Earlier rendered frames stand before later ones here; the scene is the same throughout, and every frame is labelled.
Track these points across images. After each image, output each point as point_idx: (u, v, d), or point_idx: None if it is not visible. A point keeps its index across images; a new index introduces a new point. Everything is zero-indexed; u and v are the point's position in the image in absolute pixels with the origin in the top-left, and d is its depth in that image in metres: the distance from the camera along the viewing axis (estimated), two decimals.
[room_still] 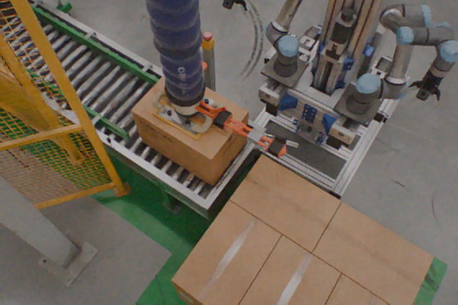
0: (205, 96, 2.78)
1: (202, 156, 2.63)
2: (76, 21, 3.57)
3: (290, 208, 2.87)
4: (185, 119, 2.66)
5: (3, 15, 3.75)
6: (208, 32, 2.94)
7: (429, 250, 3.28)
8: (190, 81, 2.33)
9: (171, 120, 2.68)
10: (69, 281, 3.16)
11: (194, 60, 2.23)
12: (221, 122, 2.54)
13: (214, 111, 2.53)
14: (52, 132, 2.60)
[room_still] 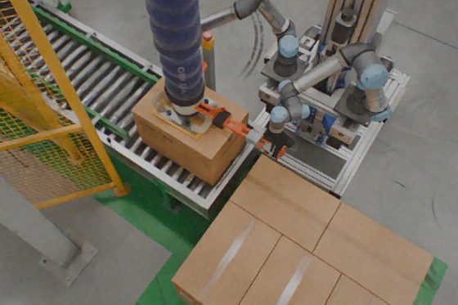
0: (205, 96, 2.78)
1: (202, 156, 2.63)
2: (76, 21, 3.57)
3: (290, 208, 2.87)
4: (184, 119, 2.66)
5: (3, 15, 3.75)
6: (208, 32, 2.94)
7: (429, 250, 3.28)
8: (190, 81, 2.33)
9: (170, 120, 2.69)
10: (69, 281, 3.16)
11: (194, 60, 2.23)
12: (220, 122, 2.54)
13: (213, 111, 2.53)
14: (52, 132, 2.60)
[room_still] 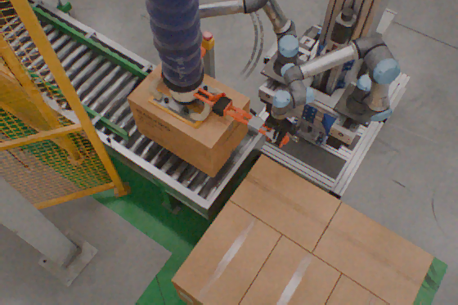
0: (204, 82, 2.66)
1: (201, 145, 2.51)
2: (76, 21, 3.57)
3: (290, 208, 2.87)
4: (182, 107, 2.55)
5: (3, 15, 3.75)
6: (208, 32, 2.94)
7: (429, 250, 3.28)
8: (188, 65, 2.22)
9: (168, 108, 2.57)
10: (69, 281, 3.16)
11: None
12: (220, 109, 2.42)
13: (213, 98, 2.42)
14: (52, 132, 2.60)
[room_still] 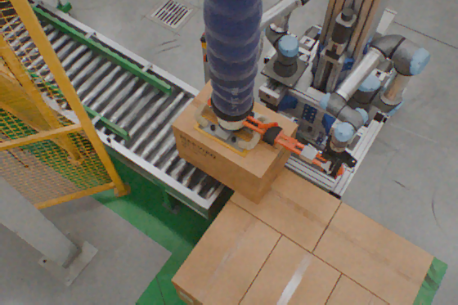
0: None
1: (249, 174, 2.44)
2: (76, 21, 3.57)
3: (290, 208, 2.87)
4: (230, 135, 2.47)
5: (3, 15, 3.75)
6: None
7: (429, 250, 3.28)
8: (242, 95, 2.14)
9: (214, 135, 2.50)
10: (69, 281, 3.16)
11: None
12: (271, 138, 2.35)
13: (264, 127, 2.34)
14: (52, 132, 2.60)
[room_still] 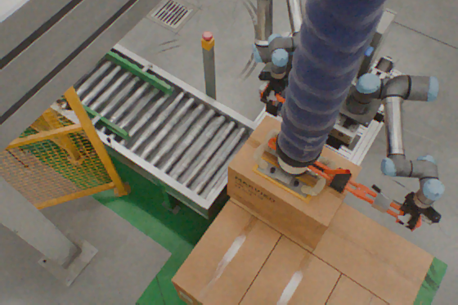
0: None
1: (314, 222, 2.30)
2: None
3: None
4: (292, 179, 2.34)
5: None
6: (208, 32, 2.94)
7: (429, 250, 3.28)
8: (317, 143, 2.01)
9: (275, 178, 2.36)
10: (69, 281, 3.16)
11: None
12: (340, 185, 2.22)
13: (333, 172, 2.21)
14: (52, 132, 2.60)
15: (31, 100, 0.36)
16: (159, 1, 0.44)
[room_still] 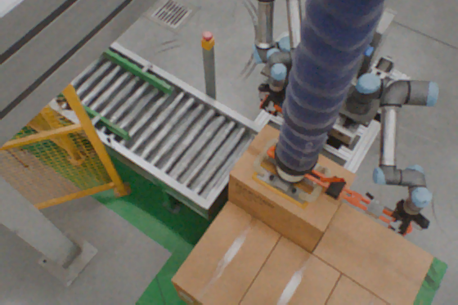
0: None
1: (311, 227, 2.42)
2: None
3: None
4: (289, 186, 2.46)
5: None
6: (208, 32, 2.94)
7: (429, 250, 3.28)
8: (313, 154, 2.13)
9: (274, 186, 2.48)
10: (69, 281, 3.16)
11: (324, 134, 2.03)
12: (335, 192, 2.33)
13: (328, 181, 2.33)
14: (52, 132, 2.60)
15: (28, 98, 0.36)
16: None
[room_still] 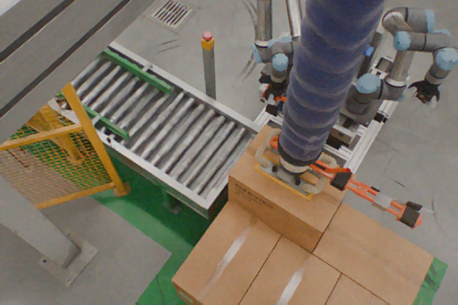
0: None
1: (310, 227, 2.43)
2: None
3: None
4: (294, 177, 2.36)
5: None
6: (208, 32, 2.94)
7: (429, 250, 3.28)
8: (318, 142, 2.04)
9: (276, 177, 2.39)
10: (69, 281, 3.16)
11: None
12: (341, 183, 2.24)
13: (334, 171, 2.24)
14: (52, 132, 2.60)
15: (26, 97, 0.36)
16: None
